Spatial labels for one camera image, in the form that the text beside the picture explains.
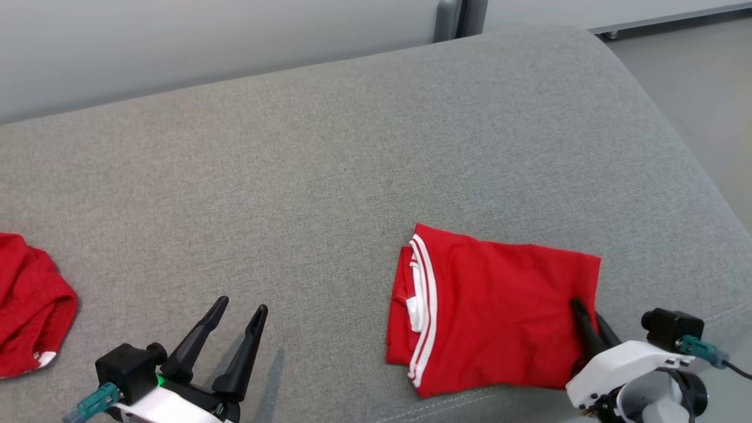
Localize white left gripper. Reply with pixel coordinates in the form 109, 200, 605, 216
115, 296, 269, 423

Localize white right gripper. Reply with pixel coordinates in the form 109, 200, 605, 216
565, 297, 683, 409

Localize red Bulls 23 jersey shirt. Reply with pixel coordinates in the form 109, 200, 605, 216
385, 223, 602, 400

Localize red Bulls 23 shorts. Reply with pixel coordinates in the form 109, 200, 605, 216
0, 233, 79, 378

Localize white partition panel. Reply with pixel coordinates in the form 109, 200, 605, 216
0, 0, 441, 124
485, 0, 752, 30

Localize teal plug right camera cable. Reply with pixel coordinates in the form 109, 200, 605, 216
676, 335, 752, 380

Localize teal plug camera cable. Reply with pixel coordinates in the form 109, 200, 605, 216
62, 382, 122, 423
676, 335, 752, 380

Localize teal plug left camera cable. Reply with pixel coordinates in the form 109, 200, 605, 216
62, 382, 122, 423

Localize grey partition post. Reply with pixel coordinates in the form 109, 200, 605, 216
461, 0, 489, 39
433, 0, 465, 43

